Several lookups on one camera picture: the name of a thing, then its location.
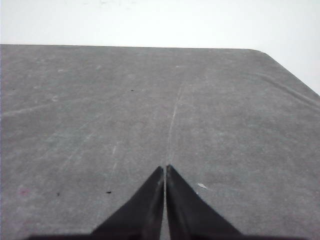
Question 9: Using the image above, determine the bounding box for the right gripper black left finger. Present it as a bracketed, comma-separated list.
[91, 166, 164, 240]

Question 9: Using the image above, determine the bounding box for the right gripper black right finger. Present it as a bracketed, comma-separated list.
[166, 164, 244, 240]

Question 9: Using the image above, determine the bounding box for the grey table cloth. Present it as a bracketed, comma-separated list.
[0, 45, 320, 240]

